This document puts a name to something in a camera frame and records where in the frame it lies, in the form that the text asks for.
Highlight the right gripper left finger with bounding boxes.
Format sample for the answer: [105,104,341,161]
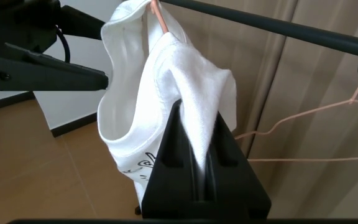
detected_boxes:
[141,98,200,218]

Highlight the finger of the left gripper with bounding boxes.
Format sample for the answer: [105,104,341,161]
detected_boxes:
[57,5,105,40]
[0,42,109,91]

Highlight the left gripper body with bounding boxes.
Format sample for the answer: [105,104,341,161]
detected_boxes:
[0,0,62,54]

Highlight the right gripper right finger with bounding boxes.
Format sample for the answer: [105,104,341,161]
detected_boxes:
[205,111,272,218]

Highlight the pink clothes hanger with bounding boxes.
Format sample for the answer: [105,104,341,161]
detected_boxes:
[234,46,358,162]
[150,0,170,34]

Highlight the white garment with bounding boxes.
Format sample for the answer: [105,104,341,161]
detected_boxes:
[97,0,237,206]

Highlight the black clothes rack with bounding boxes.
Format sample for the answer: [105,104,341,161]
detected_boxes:
[160,0,358,62]

